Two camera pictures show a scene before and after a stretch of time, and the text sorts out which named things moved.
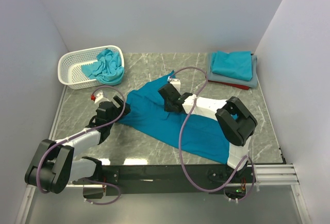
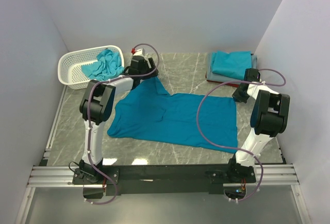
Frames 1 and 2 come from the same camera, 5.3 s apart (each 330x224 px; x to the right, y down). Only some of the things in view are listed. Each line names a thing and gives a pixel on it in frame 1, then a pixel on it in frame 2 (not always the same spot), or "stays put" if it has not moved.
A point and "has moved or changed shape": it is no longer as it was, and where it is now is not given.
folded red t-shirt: [233, 85] stays put
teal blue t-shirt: [200, 135] has moved or changed shape
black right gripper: [167, 108] -> [236, 96]
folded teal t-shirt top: [237, 65] stays put
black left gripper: [119, 102] -> [151, 64]
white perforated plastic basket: [70, 74] stays put
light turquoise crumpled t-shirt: [108, 69] stays put
